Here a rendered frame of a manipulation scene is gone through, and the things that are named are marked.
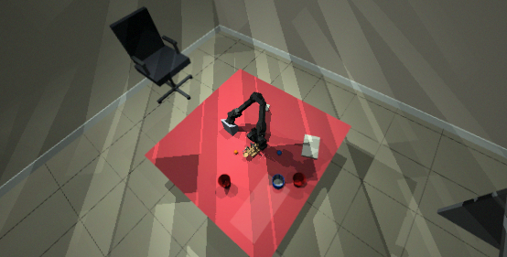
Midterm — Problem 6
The dark red cup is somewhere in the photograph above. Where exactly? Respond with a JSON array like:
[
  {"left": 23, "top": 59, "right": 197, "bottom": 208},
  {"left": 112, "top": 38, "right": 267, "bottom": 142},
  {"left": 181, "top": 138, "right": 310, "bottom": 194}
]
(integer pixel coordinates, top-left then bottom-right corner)
[
  {"left": 218, "top": 174, "right": 231, "bottom": 189},
  {"left": 293, "top": 173, "right": 307, "bottom": 188}
]

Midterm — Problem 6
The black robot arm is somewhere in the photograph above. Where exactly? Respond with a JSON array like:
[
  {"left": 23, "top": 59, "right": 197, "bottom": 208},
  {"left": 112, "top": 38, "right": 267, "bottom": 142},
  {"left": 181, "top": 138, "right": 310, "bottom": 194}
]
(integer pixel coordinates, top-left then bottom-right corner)
[{"left": 224, "top": 92, "right": 267, "bottom": 147}]

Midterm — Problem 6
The dark blue mug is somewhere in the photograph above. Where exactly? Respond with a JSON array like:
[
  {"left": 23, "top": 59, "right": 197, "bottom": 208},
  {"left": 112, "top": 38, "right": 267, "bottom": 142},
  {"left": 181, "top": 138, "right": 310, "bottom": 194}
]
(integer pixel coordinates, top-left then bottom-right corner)
[{"left": 272, "top": 174, "right": 285, "bottom": 190}]

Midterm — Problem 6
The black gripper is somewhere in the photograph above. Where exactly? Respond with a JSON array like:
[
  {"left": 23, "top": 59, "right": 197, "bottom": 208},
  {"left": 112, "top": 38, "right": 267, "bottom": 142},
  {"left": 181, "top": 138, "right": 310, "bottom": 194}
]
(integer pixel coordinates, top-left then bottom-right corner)
[{"left": 247, "top": 131, "right": 267, "bottom": 151}]

